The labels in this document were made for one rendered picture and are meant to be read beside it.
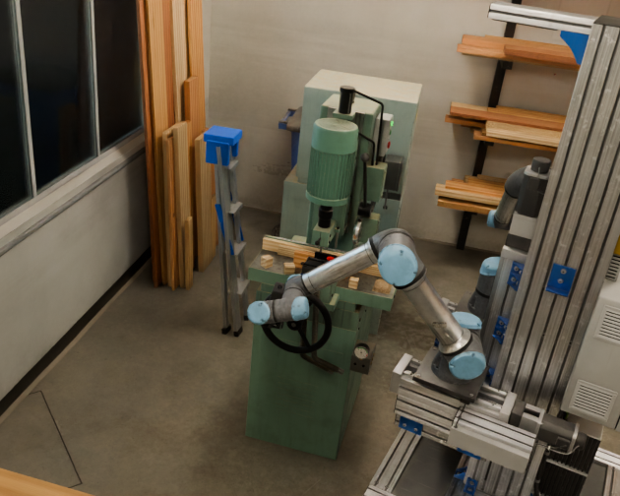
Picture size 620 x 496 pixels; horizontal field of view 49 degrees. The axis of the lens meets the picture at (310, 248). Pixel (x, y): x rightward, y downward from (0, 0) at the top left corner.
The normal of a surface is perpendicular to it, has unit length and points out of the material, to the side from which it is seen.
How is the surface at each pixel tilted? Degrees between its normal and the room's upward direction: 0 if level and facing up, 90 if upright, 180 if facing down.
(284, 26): 90
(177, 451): 0
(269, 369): 90
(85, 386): 0
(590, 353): 90
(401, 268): 84
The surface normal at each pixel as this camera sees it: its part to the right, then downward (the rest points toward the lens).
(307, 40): -0.20, 0.43
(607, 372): -0.45, 0.37
